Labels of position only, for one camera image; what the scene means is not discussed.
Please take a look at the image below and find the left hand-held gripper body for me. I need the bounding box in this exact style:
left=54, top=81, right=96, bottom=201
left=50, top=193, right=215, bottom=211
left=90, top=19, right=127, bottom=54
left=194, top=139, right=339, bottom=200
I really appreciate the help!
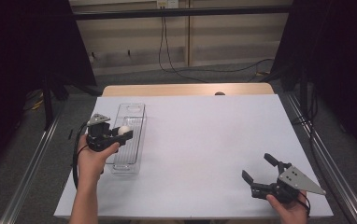
left=86, top=113, right=121, bottom=153

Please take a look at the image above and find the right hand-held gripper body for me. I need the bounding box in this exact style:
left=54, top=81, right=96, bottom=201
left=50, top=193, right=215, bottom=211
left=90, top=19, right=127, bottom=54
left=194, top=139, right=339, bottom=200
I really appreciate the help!
left=250, top=162, right=327, bottom=205

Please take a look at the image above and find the clear plastic storage container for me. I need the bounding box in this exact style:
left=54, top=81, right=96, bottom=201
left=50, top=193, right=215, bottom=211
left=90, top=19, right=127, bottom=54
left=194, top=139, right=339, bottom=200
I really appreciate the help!
left=105, top=103, right=148, bottom=175

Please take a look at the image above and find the person's left hand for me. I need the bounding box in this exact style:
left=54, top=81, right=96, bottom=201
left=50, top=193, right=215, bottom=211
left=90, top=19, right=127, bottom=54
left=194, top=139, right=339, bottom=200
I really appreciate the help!
left=77, top=133, right=121, bottom=185

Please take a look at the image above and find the person's right hand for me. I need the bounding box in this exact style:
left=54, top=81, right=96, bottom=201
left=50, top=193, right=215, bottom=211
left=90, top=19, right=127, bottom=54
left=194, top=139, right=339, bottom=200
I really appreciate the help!
left=265, top=189, right=309, bottom=224

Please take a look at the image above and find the white table cover board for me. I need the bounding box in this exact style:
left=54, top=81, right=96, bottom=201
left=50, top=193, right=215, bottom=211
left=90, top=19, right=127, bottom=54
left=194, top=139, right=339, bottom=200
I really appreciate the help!
left=53, top=93, right=335, bottom=218

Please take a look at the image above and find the black metal stand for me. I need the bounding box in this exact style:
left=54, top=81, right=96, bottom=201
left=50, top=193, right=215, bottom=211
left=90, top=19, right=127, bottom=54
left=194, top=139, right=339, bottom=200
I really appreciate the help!
left=297, top=68, right=311, bottom=119
left=40, top=74, right=70, bottom=132

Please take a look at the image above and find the wooden table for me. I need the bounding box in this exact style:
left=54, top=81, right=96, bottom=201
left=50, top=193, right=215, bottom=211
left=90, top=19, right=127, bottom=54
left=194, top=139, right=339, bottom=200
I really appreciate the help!
left=101, top=82, right=276, bottom=224

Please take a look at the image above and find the black curtain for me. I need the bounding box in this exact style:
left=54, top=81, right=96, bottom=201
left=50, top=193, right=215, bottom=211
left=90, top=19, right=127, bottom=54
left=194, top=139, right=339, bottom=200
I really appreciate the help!
left=271, top=0, right=357, bottom=163
left=0, top=0, right=98, bottom=180

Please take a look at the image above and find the black horizontal metal bar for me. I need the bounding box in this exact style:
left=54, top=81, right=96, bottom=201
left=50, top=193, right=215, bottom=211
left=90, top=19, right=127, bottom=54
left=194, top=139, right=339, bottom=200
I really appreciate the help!
left=72, top=5, right=294, bottom=21

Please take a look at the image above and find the right hand-held gripper cable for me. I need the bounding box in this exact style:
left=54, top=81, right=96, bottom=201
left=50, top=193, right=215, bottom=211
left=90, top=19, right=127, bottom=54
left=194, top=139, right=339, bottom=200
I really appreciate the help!
left=295, top=190, right=312, bottom=217

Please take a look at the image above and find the hand-held gripper cable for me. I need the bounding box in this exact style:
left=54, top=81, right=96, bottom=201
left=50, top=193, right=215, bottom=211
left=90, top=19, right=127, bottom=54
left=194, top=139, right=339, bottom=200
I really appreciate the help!
left=295, top=190, right=312, bottom=217
left=72, top=121, right=91, bottom=190

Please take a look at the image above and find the left hand-held gripper cable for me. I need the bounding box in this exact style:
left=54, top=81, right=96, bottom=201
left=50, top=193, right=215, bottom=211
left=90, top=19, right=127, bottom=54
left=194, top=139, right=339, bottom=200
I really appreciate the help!
left=72, top=121, right=91, bottom=190

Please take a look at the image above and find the metal floor rail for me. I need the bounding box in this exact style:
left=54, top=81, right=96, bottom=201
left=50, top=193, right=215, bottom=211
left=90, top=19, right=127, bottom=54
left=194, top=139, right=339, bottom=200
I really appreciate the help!
left=0, top=102, right=67, bottom=224
left=283, top=91, right=357, bottom=224

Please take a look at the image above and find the black floor cable bundle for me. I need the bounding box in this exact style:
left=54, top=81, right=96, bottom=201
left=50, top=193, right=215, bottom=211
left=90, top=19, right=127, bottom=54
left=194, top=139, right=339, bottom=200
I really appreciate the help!
left=292, top=83, right=324, bottom=175

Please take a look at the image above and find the white wall power outlet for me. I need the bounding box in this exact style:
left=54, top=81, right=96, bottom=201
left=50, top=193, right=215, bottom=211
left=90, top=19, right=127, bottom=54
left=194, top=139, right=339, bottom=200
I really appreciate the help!
left=156, top=0, right=179, bottom=9

